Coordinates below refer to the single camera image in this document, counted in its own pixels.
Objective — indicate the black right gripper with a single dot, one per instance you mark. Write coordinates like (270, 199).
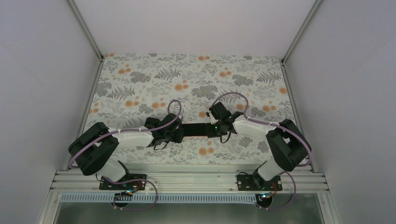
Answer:
(210, 133)

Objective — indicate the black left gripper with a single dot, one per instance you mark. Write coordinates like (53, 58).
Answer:
(178, 138)

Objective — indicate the black phone pink edge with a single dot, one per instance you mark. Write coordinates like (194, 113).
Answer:
(195, 129)

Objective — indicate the pink phone case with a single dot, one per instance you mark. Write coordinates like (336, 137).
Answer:
(195, 137)

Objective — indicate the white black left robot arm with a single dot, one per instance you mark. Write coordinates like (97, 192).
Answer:
(92, 151)

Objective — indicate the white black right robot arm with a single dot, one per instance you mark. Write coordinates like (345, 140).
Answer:
(287, 144)

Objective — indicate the floral patterned table mat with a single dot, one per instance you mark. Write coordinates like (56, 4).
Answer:
(132, 87)

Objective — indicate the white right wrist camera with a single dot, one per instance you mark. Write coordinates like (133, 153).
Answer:
(212, 118)

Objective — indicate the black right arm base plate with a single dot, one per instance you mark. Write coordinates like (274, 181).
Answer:
(247, 182)

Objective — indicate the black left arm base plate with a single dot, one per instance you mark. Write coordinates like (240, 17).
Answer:
(131, 182)

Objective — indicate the grey slotted cable duct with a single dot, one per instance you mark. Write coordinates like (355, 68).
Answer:
(161, 198)

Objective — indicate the aluminium front rail frame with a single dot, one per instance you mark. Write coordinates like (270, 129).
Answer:
(191, 179)

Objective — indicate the left aluminium corner post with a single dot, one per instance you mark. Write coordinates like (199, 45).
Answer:
(85, 29)

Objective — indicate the aluminium corner post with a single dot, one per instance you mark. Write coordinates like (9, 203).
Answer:
(301, 31)
(85, 29)

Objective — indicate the right aluminium corner post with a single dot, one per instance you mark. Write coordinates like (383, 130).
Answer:
(301, 31)

